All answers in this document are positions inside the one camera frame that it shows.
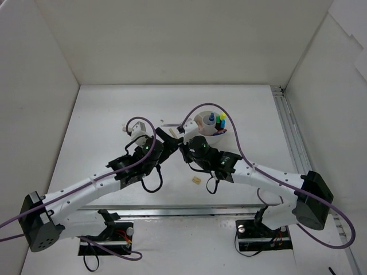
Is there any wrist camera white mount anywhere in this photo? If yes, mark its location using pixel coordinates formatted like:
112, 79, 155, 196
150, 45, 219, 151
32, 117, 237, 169
127, 121, 147, 147
177, 119, 199, 144

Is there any small wooden clip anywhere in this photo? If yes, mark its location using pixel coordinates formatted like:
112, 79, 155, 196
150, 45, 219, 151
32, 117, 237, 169
192, 176, 201, 184

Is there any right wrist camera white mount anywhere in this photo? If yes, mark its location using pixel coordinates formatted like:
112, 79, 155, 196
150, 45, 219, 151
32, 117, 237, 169
177, 119, 199, 144

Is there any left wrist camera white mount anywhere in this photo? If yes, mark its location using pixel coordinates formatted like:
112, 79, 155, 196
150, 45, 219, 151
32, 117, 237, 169
127, 121, 147, 147

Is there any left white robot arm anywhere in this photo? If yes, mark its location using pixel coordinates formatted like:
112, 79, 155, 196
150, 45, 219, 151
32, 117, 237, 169
18, 128, 184, 252

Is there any aluminium frame rail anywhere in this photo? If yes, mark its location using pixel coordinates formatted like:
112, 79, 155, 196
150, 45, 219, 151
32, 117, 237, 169
271, 86, 362, 274
42, 203, 326, 221

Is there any orange tip brown marker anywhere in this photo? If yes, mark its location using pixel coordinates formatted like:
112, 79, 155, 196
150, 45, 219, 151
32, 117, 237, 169
197, 120, 205, 134

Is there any aluminium frame rail right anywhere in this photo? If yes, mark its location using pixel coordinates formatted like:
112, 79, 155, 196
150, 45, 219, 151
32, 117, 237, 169
271, 86, 362, 274

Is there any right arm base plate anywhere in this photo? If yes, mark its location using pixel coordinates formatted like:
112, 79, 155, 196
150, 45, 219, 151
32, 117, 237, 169
234, 219, 293, 257

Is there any clear glue bottle blue cap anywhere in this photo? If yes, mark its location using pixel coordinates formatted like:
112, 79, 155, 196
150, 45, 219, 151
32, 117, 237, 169
208, 113, 216, 125

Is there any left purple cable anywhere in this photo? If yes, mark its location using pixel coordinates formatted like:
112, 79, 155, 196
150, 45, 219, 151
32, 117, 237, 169
0, 116, 158, 261

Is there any white round divided organizer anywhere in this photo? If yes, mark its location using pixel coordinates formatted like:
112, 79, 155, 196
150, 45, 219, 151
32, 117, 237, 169
194, 111, 228, 146

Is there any green cap black highlighter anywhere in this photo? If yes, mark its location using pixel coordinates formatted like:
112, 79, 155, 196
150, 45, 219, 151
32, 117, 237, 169
215, 116, 221, 130

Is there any aluminium frame rail front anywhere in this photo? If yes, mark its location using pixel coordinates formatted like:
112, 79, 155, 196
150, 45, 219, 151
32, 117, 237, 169
42, 203, 326, 221

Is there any yellow cap black highlighter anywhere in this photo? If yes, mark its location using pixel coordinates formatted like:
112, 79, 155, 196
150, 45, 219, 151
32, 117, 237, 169
217, 112, 227, 123

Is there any dark pen in clear sleeve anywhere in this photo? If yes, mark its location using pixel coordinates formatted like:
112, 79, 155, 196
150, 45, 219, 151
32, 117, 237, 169
161, 123, 181, 127

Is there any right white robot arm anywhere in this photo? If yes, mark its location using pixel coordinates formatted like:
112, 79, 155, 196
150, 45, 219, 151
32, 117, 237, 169
180, 136, 334, 236

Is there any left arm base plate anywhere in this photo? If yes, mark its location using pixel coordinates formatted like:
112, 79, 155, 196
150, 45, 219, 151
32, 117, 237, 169
77, 221, 134, 256

